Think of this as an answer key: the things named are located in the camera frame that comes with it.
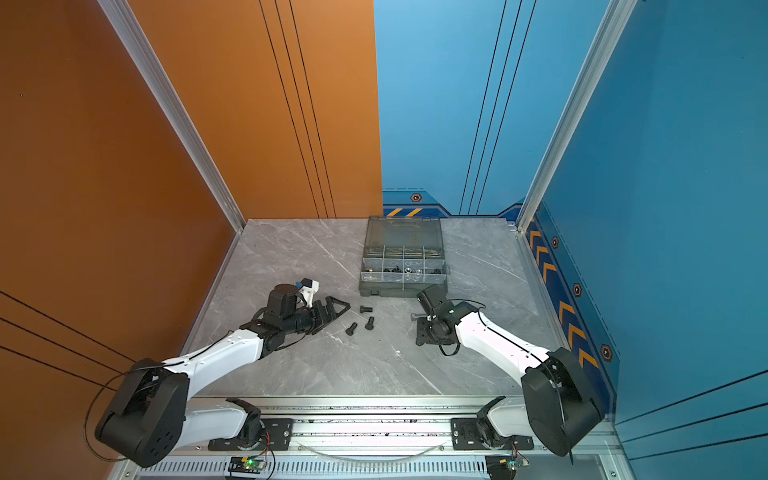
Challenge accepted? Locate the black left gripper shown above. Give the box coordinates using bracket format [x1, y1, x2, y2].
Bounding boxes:
[283, 296, 351, 338]

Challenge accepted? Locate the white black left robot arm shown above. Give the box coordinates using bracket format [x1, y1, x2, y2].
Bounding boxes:
[93, 279, 351, 467]

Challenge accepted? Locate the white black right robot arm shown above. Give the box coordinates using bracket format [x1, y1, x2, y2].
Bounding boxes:
[417, 285, 605, 457]

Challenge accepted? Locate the clear grey compartment organizer box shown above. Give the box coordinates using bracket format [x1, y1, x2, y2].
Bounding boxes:
[359, 216, 449, 298]

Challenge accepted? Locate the small right circuit board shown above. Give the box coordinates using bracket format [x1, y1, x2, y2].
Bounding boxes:
[485, 455, 530, 480]

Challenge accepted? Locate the green circuit board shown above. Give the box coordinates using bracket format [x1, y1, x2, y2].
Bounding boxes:
[226, 456, 268, 479]

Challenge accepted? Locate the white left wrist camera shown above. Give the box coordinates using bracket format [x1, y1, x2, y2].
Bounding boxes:
[295, 278, 320, 306]

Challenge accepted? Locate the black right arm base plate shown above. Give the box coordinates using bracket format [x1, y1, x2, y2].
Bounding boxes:
[450, 417, 535, 451]

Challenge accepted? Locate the aluminium front rail frame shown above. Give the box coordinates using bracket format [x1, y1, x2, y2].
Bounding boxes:
[107, 392, 634, 480]

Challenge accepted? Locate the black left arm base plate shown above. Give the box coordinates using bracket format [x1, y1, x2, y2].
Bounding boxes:
[208, 418, 294, 452]

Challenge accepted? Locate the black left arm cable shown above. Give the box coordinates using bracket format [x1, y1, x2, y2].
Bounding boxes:
[82, 362, 151, 463]

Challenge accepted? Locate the left aluminium frame post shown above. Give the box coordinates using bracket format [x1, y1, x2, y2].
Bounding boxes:
[98, 0, 246, 234]

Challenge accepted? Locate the aluminium corner frame post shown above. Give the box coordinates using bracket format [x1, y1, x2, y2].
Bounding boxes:
[515, 0, 637, 234]

